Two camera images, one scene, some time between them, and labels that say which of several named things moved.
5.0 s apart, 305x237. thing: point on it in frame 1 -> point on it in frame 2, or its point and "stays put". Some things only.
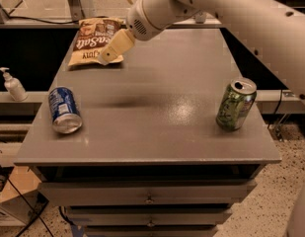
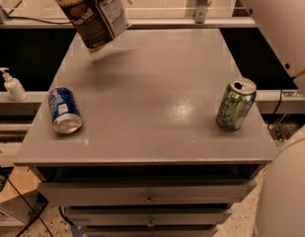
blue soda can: x=64 y=110 stays put
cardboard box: x=21 y=199 stays put
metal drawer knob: x=149 y=200 stays put
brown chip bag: x=92 y=35 -> x=99 y=12
